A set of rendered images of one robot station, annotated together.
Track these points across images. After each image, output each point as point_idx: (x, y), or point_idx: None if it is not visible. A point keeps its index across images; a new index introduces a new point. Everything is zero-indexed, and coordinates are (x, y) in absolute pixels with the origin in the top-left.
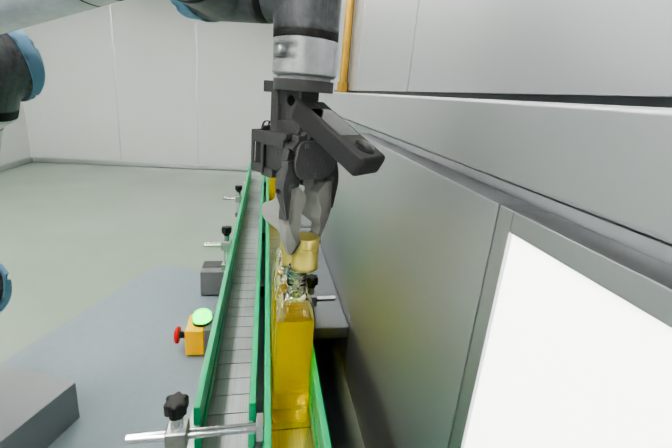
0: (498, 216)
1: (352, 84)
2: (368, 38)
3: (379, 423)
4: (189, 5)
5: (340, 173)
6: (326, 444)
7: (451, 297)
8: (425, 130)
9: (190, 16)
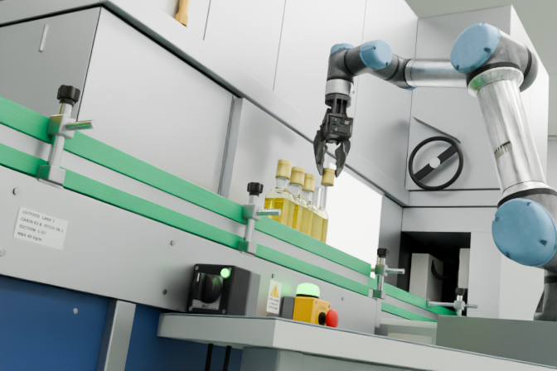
0: (328, 158)
1: (191, 28)
2: (224, 16)
3: None
4: (385, 76)
5: (161, 114)
6: None
7: (319, 184)
8: (301, 125)
9: (380, 67)
